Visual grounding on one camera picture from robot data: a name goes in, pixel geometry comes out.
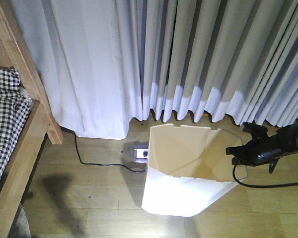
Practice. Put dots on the wooden bed frame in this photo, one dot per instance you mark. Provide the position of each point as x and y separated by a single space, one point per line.
14 54

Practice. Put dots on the silver floor outlet box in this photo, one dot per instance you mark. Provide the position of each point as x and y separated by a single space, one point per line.
141 154

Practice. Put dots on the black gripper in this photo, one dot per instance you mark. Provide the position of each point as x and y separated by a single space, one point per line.
264 149

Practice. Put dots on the white plastic trash bin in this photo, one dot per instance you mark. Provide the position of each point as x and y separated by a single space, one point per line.
188 169

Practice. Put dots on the black white checkered bedding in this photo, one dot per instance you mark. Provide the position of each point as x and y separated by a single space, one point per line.
15 108

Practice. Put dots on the white grey pleated curtain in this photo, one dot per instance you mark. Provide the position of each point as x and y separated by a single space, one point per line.
105 62

